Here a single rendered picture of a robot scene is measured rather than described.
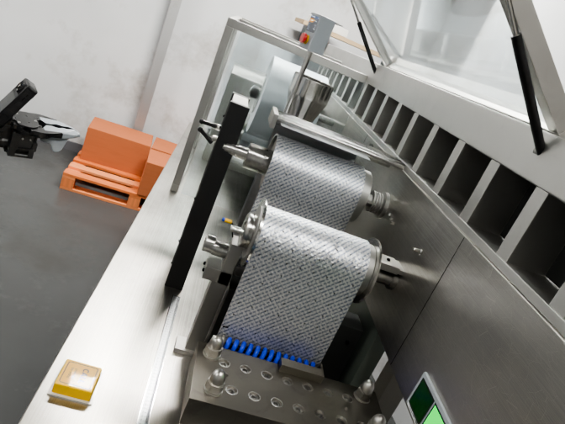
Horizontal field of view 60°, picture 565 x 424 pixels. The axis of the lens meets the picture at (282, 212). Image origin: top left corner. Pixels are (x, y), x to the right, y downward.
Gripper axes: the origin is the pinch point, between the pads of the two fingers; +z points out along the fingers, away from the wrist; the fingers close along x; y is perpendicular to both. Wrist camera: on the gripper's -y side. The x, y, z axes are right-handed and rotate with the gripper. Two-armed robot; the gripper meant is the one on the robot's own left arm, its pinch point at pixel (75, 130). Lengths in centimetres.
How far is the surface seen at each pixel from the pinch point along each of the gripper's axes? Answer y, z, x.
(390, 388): 21, 69, 73
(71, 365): 25, -6, 49
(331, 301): -4, 36, 63
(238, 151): -13.2, 30.0, 22.0
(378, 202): -17, 61, 43
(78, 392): 25, -6, 55
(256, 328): 9, 26, 58
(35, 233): 144, 48, -141
